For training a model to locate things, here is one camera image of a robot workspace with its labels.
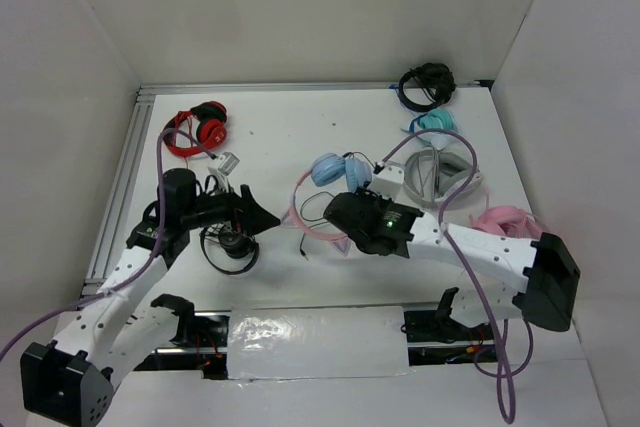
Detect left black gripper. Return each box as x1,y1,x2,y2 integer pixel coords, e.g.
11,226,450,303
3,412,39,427
182,176,280,236

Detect blue pink cat-ear headphones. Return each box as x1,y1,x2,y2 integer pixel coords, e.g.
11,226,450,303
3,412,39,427
281,152,374,258

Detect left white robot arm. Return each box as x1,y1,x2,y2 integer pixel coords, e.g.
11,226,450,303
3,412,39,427
20,168,280,426

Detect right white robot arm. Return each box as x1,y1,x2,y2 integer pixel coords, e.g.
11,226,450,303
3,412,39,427
323,189,581,339

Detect small black headphones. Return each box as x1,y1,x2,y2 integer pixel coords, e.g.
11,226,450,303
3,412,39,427
199,224,260,277

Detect teal white headphones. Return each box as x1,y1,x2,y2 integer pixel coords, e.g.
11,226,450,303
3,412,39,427
401,107,458,150

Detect black headphones far corner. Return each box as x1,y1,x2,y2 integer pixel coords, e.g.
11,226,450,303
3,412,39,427
396,62,457,113

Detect white taped sheet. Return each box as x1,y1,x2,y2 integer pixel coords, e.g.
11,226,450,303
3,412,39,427
227,306,410,381

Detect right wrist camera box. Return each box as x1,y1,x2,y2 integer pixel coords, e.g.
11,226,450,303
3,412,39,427
368,161,405,201

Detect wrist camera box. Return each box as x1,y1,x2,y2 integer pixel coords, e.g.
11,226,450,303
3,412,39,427
368,161,405,201
208,152,239,192

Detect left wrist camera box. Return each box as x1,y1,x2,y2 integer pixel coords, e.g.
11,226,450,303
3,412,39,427
208,152,239,192

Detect aluminium frame rail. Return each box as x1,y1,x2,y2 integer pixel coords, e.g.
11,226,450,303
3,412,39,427
85,82,468,311

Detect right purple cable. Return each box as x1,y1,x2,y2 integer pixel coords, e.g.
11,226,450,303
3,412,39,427
379,127,534,423

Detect purple cable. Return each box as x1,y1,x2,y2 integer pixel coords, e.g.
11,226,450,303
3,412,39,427
379,127,534,423
0,127,226,363

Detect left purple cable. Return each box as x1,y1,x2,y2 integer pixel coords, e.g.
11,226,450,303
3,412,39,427
0,127,226,363

